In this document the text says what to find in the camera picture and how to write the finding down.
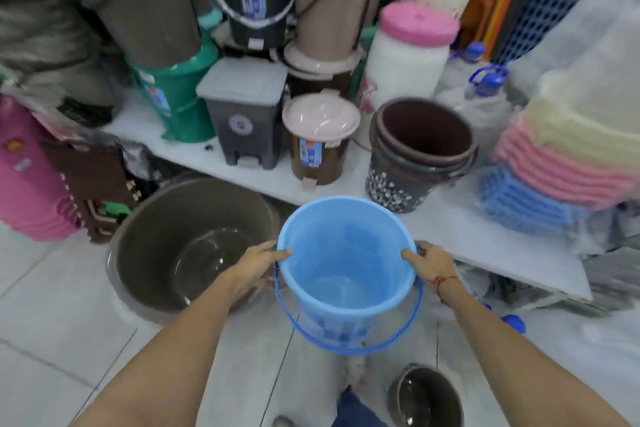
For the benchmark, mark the person's right hand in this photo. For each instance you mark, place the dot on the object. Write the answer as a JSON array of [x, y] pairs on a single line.
[[436, 266]]

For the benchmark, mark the person's left hand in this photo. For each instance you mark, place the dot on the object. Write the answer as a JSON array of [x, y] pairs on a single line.
[[252, 264]]

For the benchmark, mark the person's right thumb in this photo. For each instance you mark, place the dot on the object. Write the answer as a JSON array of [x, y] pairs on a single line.
[[412, 258]]

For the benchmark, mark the person's left thumb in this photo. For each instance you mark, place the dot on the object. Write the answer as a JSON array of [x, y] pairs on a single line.
[[278, 256]]

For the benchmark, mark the light blue plastic bucket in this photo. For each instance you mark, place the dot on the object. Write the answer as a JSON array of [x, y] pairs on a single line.
[[345, 261]]

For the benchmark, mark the person's left forearm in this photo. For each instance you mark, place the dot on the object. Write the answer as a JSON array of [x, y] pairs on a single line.
[[165, 356]]

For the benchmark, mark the person's right forearm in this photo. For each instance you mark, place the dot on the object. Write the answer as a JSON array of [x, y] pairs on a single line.
[[510, 361]]

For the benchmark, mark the black white-dotted bucket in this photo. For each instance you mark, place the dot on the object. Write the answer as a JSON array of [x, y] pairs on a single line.
[[400, 186]]

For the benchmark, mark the large grey plastic basin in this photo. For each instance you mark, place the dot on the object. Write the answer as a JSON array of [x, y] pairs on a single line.
[[165, 241]]

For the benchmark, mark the brown pedal bin pink lid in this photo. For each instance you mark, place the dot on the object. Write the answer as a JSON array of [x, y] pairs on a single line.
[[320, 141]]

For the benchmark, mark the dark brown plastic bucket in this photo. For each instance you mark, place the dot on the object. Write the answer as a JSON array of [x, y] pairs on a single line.
[[425, 129]]

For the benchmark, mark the small dark brown basin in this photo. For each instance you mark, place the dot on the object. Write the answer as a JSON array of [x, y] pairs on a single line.
[[425, 399]]

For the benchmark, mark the grey square pedal bin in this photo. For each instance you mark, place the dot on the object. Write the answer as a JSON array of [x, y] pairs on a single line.
[[245, 116]]

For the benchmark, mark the person's blue jeans leg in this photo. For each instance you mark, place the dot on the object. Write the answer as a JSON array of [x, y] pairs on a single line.
[[355, 411]]

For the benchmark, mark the stack of pastel plastic baskets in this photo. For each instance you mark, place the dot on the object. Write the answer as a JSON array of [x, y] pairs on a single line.
[[560, 161]]

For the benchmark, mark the brown bin beige lid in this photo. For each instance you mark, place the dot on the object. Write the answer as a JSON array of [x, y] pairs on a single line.
[[320, 74]]

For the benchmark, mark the green plastic bin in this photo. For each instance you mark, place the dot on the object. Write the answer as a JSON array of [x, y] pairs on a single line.
[[180, 96]]

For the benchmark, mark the clear bottle blue cap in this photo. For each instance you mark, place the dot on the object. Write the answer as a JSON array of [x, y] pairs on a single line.
[[470, 52], [487, 81]]

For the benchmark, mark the brown plastic stool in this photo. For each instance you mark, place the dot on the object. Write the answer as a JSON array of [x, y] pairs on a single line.
[[95, 186]]

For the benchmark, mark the white jar pink lid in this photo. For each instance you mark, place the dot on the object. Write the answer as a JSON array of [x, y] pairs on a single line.
[[407, 61]]

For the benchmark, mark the tall taupe plastic bin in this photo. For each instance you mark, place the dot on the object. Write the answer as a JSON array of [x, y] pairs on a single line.
[[330, 6]]

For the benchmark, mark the stack of pink plastic buckets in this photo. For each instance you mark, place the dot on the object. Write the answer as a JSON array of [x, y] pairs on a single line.
[[27, 181]]

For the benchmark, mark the large grey-brown plastic bin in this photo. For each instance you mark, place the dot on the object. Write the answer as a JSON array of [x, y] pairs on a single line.
[[145, 1]]

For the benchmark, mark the grey plastic-wrapped bundle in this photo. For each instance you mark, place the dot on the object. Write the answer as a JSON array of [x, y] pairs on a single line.
[[45, 36]]

